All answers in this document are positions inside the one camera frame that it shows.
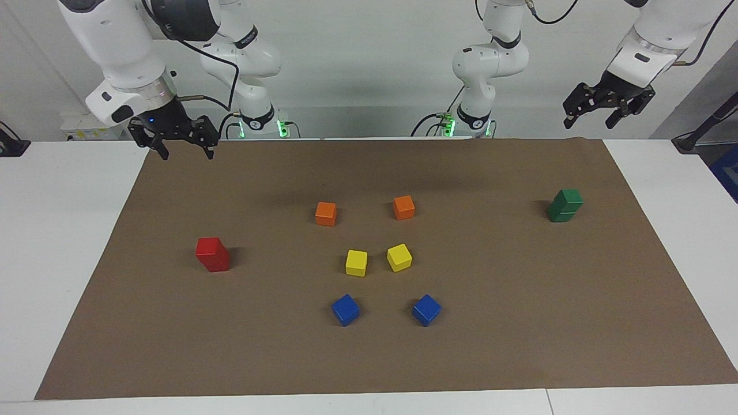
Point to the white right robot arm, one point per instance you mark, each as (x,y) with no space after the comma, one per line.
(115,46)

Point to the yellow wooden cube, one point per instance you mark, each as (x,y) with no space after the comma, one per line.
(356,263)
(399,257)

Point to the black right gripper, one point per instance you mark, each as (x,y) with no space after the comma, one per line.
(173,124)

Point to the white box with yellow label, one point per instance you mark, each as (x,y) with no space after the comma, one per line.
(92,124)

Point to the red wooden cube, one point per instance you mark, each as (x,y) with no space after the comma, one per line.
(220,264)
(207,246)

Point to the brown paper table mat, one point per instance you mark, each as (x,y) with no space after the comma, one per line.
(369,357)

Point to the green wooden cube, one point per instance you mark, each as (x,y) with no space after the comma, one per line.
(569,197)
(560,215)

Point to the blue crate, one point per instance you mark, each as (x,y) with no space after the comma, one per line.
(727,173)

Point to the orange wooden cube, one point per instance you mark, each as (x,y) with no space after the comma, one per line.
(326,214)
(403,207)

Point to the green lit base connector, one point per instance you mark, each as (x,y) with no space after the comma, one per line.
(447,123)
(282,128)

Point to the blue wooden cube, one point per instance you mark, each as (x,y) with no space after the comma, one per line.
(345,310)
(426,310)

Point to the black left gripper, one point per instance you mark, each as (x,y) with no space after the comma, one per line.
(614,89)

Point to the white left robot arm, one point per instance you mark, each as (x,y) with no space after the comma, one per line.
(490,63)

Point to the black clamp mount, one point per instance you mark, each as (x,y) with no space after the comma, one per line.
(11,147)

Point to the black stand pole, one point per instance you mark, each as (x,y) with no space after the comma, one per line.
(706,124)

